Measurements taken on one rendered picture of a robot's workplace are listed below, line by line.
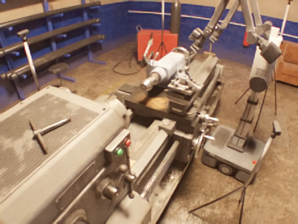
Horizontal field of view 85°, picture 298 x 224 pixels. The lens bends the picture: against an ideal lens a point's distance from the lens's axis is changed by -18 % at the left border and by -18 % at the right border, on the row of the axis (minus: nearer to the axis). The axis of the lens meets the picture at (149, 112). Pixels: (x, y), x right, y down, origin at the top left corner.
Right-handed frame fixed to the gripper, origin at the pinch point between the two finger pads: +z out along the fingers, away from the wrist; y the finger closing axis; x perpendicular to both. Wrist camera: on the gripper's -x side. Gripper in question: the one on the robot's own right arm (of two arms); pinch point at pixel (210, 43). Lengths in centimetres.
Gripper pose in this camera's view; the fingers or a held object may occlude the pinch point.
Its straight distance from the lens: 215.3
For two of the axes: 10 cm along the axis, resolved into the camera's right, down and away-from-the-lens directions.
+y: -6.0, 4.7, -6.5
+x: 6.9, 7.1, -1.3
